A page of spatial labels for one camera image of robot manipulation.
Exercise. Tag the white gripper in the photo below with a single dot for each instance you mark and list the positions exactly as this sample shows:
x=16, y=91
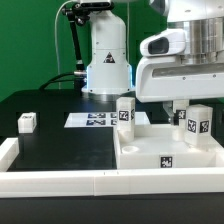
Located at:
x=166, y=79

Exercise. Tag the white square tabletop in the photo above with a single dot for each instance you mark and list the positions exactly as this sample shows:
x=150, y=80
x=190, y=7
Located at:
x=156, y=146

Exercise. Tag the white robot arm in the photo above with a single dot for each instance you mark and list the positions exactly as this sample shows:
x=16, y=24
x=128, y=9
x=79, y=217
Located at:
x=183, y=62

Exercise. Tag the white marker sheet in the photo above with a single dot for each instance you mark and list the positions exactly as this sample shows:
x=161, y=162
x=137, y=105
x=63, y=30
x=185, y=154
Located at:
x=99, y=119

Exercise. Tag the white left fence wall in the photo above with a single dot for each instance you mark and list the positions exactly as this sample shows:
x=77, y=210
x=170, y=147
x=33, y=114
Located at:
x=9, y=150

